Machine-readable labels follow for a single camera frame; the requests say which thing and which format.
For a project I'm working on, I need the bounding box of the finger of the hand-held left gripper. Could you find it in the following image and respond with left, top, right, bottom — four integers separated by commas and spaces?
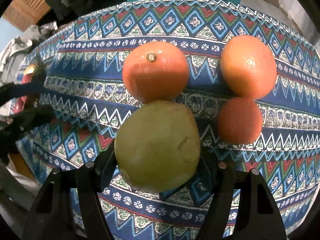
0, 105, 55, 137
0, 54, 48, 105

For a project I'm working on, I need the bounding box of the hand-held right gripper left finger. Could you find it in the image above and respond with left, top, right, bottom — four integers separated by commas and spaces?
21, 144, 118, 240

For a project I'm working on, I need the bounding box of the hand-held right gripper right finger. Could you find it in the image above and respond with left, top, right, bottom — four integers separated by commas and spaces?
195, 151, 288, 240

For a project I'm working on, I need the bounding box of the red apple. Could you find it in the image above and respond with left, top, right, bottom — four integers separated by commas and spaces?
11, 73, 40, 113

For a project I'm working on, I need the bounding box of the green pear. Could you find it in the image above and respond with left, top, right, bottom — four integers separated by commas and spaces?
114, 100, 201, 193

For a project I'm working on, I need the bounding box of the pile of grey clothes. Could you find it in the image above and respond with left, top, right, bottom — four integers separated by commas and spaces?
0, 21, 58, 100

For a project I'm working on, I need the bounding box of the small tangerine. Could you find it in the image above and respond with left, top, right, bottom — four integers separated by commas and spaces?
217, 97, 263, 145

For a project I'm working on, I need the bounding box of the louvered wooden cabinet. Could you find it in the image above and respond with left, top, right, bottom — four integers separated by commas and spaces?
2, 0, 53, 32

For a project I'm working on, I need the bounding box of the orange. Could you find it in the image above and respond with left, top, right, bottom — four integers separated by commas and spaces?
220, 35, 277, 98
122, 41, 190, 104

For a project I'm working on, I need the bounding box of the blue patterned tablecloth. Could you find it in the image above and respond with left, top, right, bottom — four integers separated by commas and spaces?
15, 0, 320, 240

